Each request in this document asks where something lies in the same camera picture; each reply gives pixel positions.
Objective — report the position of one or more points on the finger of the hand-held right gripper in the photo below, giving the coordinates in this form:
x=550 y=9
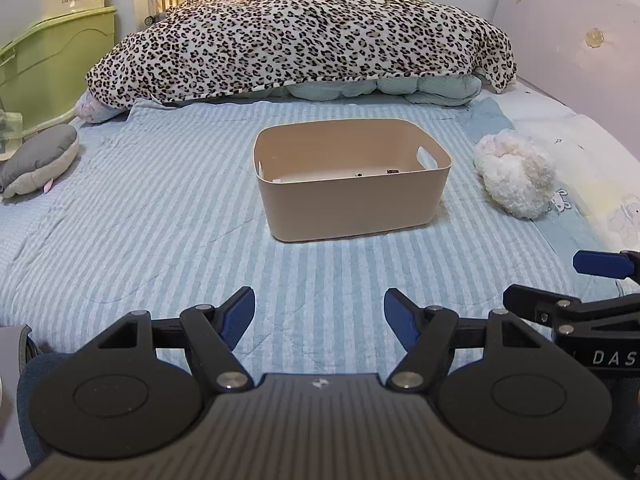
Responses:
x=600 y=263
x=540 y=300

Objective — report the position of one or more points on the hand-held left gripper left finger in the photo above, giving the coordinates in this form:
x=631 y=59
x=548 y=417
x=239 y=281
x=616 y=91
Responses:
x=235 y=317

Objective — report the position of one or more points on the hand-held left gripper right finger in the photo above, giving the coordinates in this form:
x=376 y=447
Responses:
x=402 y=317

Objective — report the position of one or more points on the beige plastic storage bin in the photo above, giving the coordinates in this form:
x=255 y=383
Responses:
x=350 y=205

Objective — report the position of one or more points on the blue striped bed blanket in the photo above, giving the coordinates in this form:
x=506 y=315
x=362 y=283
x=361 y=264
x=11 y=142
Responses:
x=150 y=240

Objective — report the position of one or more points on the white fluffy plush toy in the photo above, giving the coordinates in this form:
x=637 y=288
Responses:
x=515 y=175

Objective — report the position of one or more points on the person's leg in jeans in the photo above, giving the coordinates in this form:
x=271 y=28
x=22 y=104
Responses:
x=30 y=395

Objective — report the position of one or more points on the pale teal quilt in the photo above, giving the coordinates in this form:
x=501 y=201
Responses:
x=425 y=87

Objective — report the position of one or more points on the grey plush toy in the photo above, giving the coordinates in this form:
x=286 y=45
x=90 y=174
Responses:
x=40 y=157

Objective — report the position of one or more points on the pink floral pillow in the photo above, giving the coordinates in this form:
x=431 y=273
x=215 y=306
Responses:
x=95 y=107

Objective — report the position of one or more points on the leopard print blanket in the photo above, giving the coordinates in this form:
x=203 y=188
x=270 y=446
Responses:
x=300 y=40

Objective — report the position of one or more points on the translucent plastic container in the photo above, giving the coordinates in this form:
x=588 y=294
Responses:
x=10 y=132

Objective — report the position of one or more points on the green storage cabinet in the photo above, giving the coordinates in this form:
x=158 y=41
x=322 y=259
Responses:
x=50 y=60

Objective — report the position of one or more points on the lilac wall panel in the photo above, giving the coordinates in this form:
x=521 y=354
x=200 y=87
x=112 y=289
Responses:
x=575 y=70

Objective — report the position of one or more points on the clear wall hook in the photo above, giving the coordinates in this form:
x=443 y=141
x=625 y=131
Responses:
x=594 y=37

